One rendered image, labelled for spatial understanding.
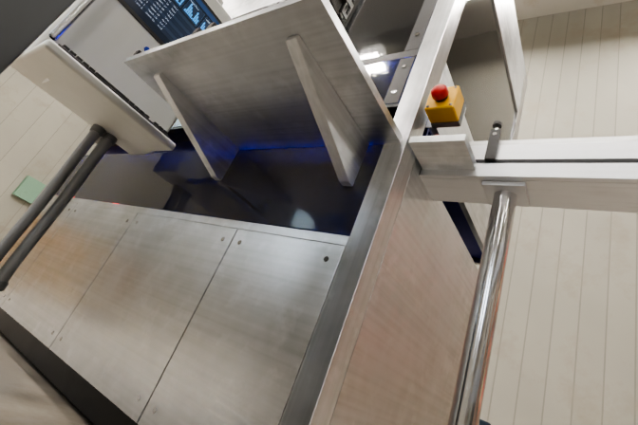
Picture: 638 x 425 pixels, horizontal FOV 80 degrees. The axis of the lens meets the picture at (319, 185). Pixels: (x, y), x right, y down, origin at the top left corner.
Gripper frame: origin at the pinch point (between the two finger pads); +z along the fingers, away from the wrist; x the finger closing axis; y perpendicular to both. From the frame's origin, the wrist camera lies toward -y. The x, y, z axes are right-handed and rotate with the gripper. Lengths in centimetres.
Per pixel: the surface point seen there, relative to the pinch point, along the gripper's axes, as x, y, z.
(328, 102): -2.4, 14.4, 9.4
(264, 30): 4.9, -3.4, 5.6
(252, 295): 13, 33, 49
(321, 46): -5.5, 3.2, 5.6
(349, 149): -2.4, 26.9, 12.2
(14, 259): 99, 15, 63
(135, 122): 68, 8, 14
